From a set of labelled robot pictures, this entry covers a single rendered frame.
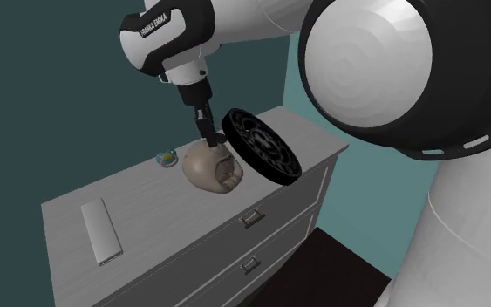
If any grey chest of drawers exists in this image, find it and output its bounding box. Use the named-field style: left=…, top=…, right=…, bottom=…
left=40, top=106, right=351, bottom=307

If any dark robot stand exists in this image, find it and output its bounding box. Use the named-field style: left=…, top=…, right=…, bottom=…
left=239, top=226, right=393, bottom=307

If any blue and yellow pacifier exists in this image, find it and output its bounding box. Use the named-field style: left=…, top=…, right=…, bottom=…
left=155, top=149, right=179, bottom=169

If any beige skull figure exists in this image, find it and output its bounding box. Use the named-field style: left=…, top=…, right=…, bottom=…
left=181, top=139, right=245, bottom=194

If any black round patterned plate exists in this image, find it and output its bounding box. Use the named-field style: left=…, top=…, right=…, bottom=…
left=221, top=107, right=303, bottom=187

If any grey flat remote control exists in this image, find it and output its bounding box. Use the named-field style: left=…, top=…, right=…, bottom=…
left=79, top=196, right=124, bottom=267

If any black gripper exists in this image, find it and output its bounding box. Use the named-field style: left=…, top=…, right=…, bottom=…
left=175, top=79, right=228, bottom=149

